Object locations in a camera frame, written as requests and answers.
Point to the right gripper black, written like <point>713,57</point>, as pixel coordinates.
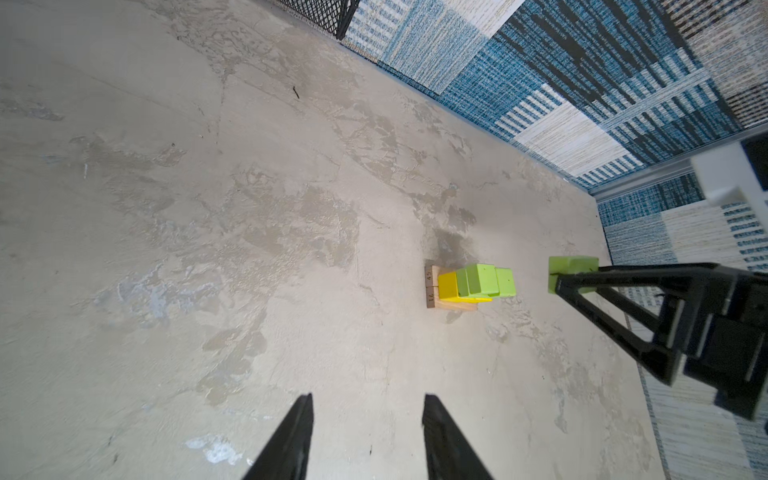
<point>715,316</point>

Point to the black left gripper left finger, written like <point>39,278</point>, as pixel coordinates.
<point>286,454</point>

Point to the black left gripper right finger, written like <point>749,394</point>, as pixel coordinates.
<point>448,453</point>

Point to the long green block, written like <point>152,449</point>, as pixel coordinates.
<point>569,265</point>
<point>462,282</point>

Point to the small green block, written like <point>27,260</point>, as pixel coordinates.
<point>481,280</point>
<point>505,282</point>

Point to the yellow cube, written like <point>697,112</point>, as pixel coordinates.
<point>448,290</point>

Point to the natural wood block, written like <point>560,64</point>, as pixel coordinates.
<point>433,301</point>

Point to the black mesh wire shelf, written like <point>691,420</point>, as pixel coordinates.
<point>331,16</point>

